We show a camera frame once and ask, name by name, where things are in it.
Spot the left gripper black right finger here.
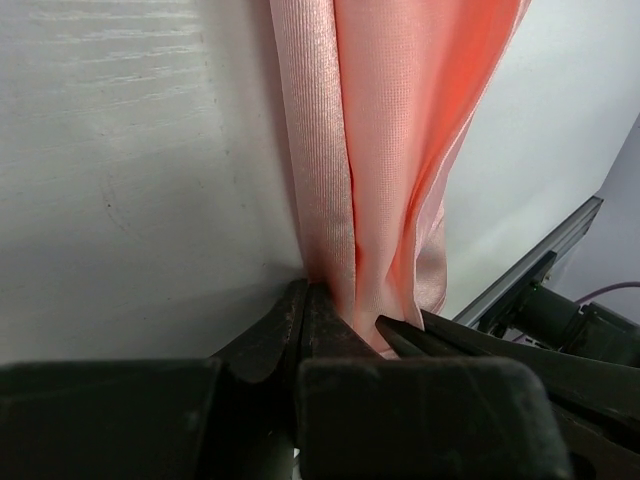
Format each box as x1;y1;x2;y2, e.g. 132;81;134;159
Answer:
298;284;380;360

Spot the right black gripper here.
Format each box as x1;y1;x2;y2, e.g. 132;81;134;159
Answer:
376;274;639;415

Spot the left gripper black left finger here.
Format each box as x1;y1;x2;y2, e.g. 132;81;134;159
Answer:
214;280;308;383

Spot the pink cloth napkin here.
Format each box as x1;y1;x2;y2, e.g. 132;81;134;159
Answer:
270;1;528;357

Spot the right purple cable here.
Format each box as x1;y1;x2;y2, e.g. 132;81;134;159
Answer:
572;280;640;306

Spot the aluminium rail frame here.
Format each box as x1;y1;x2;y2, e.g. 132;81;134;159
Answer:
453;196;603;328

